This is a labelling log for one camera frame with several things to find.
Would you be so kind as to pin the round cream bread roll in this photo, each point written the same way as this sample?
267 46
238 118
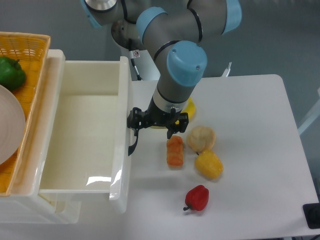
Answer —
201 138

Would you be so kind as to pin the white metal frame right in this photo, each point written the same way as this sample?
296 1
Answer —
309 118

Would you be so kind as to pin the red bell pepper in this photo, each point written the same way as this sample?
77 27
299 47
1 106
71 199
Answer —
197 198

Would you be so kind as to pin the green bell pepper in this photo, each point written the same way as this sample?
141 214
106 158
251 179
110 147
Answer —
12 76

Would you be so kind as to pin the black top drawer handle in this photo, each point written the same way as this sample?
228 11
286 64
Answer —
132 147

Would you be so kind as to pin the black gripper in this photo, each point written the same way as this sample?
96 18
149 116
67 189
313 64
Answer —
174 121

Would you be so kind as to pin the yellow woven basket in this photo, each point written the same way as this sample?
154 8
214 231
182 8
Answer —
32 50

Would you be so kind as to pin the beige round plate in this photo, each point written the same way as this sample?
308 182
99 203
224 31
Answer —
12 124

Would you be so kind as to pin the yellow bell pepper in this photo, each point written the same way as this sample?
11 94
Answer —
209 164

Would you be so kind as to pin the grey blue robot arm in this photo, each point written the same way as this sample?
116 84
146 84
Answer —
173 43

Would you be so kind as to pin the yellow banana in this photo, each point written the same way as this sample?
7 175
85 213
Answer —
190 109

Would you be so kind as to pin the orange croissant bread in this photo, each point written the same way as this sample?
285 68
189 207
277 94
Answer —
175 152

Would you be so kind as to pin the white drawer cabinet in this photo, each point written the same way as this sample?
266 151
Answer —
25 204

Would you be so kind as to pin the black device at edge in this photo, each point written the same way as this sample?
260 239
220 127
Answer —
312 215

